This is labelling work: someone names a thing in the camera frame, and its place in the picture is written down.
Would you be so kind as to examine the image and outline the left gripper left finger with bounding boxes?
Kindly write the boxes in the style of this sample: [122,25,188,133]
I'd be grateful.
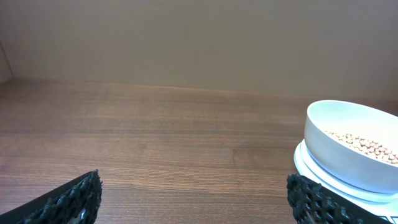
[1,170,102,224]

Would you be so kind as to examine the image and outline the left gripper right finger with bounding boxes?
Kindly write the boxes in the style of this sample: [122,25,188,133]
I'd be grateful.
[287,174,389,224]

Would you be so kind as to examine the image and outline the white digital kitchen scale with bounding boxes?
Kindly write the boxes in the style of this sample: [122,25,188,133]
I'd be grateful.
[294,141,397,223]

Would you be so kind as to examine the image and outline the white bowl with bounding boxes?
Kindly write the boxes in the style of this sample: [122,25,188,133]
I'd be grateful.
[304,100,397,194]

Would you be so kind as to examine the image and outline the dried soybeans in bowl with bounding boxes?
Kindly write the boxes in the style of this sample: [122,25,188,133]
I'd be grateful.
[325,131,397,166]

